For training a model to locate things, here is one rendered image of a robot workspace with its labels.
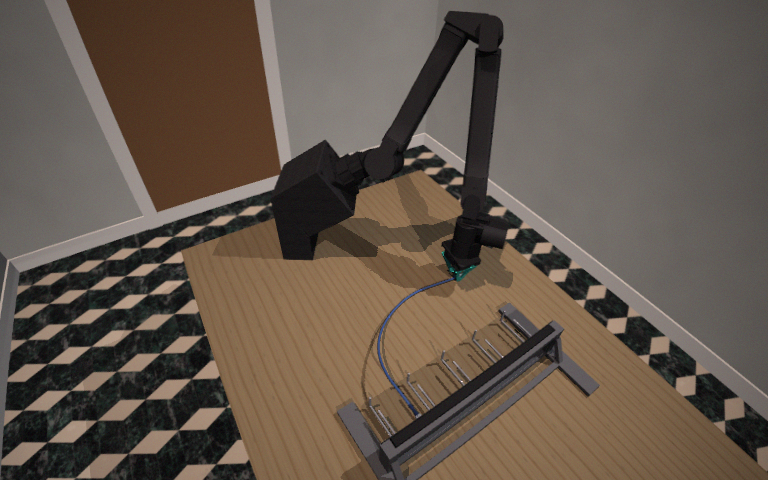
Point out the blue patch cord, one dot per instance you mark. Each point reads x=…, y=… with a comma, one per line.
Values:
x=379, y=337

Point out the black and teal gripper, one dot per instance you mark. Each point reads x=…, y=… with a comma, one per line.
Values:
x=456, y=254

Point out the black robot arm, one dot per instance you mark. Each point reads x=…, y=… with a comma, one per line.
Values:
x=347, y=172

